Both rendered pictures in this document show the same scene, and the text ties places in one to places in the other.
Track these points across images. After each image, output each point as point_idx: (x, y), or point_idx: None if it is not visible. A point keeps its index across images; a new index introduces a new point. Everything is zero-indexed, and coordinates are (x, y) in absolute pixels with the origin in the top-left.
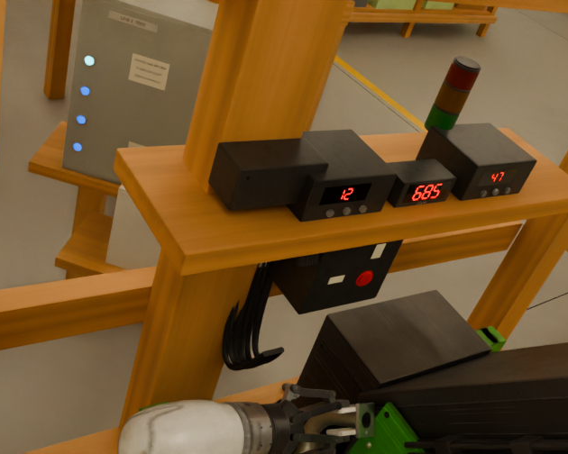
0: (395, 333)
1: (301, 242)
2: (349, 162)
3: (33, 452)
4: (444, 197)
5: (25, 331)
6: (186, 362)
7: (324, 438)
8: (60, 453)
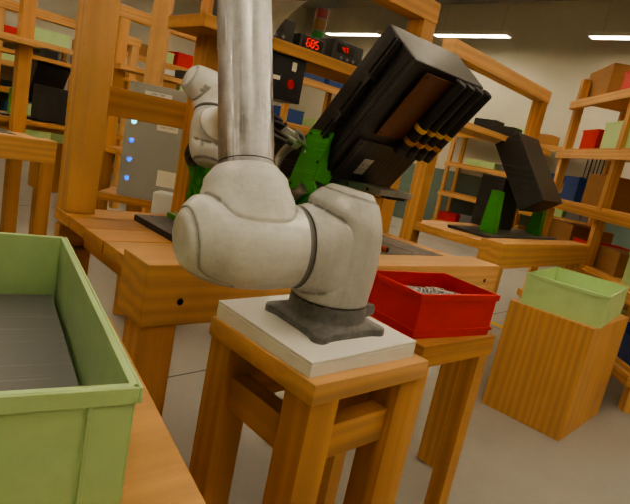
0: None
1: None
2: None
3: (123, 211)
4: (322, 53)
5: (125, 106)
6: None
7: (280, 132)
8: (139, 213)
